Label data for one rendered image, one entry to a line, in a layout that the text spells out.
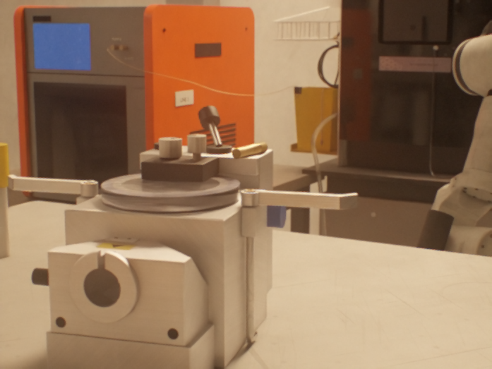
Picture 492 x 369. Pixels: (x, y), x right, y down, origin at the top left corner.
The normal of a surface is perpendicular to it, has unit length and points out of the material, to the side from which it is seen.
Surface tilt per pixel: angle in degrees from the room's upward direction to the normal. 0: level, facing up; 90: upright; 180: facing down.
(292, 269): 0
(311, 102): 93
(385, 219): 90
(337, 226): 90
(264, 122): 90
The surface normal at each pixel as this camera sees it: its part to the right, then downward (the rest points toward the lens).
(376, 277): 0.00, -0.98
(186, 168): -0.28, 0.18
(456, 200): 0.06, 0.66
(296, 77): -0.48, 0.16
